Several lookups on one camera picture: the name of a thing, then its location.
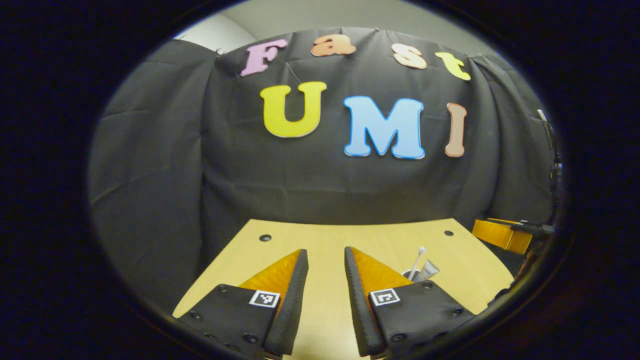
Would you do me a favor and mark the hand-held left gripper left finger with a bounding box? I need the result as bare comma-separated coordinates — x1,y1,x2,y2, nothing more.
172,248,310,358

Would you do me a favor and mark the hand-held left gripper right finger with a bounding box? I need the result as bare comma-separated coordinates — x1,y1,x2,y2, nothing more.
344,246,476,358

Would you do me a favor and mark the white toothbrush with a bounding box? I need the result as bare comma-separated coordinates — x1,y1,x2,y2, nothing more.
407,246,427,282

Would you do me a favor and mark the white toothpaste tube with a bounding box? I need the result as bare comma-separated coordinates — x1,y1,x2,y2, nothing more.
417,259,441,283

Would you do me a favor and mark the light wooden desktop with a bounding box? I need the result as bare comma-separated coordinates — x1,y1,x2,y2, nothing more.
172,217,516,360

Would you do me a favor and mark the black backdrop cloth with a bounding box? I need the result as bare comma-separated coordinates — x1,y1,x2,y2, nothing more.
87,27,558,311

